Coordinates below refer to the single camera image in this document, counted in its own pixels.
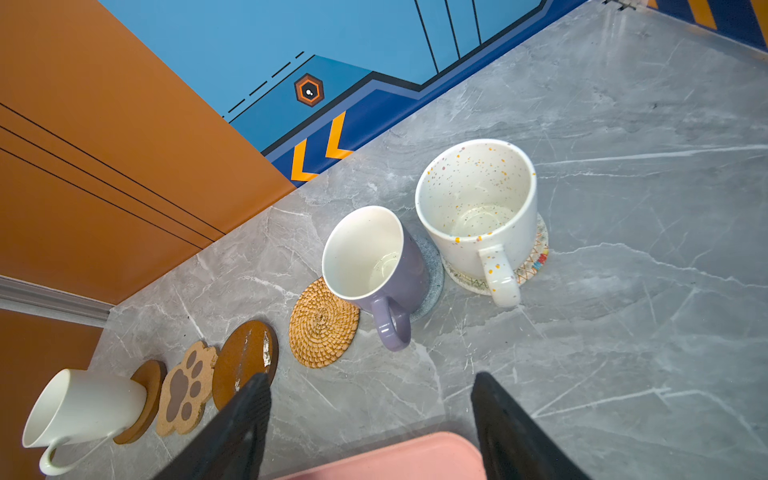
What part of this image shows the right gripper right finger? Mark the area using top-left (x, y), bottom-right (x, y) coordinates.
top-left (471, 372), bottom-right (589, 480)

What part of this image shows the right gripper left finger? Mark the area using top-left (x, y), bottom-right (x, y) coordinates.
top-left (155, 373), bottom-right (272, 479)

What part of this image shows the paw print cork coaster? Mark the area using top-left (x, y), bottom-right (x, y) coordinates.
top-left (156, 340), bottom-right (218, 437)

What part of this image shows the glossy dark brown coaster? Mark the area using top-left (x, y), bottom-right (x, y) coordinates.
top-left (212, 320), bottom-right (279, 410)

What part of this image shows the plain brown wooden coaster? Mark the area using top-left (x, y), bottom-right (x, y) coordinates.
top-left (113, 359), bottom-right (167, 445)

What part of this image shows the woven rattan coaster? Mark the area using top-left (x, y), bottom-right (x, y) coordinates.
top-left (289, 277), bottom-right (360, 369)

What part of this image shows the white zigzag woven coaster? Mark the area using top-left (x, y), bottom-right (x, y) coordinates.
top-left (441, 214), bottom-right (549, 296)

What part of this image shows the cream mug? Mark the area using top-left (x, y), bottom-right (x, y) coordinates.
top-left (22, 369), bottom-right (146, 476)

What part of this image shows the blue grey woven coaster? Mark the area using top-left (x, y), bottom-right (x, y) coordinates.
top-left (410, 234), bottom-right (445, 324)

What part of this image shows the purple mug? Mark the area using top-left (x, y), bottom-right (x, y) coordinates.
top-left (321, 206), bottom-right (430, 352)

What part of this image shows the white mug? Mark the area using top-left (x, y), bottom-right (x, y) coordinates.
top-left (415, 139), bottom-right (538, 309)

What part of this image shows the pink tray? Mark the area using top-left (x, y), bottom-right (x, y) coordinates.
top-left (289, 432), bottom-right (486, 480)

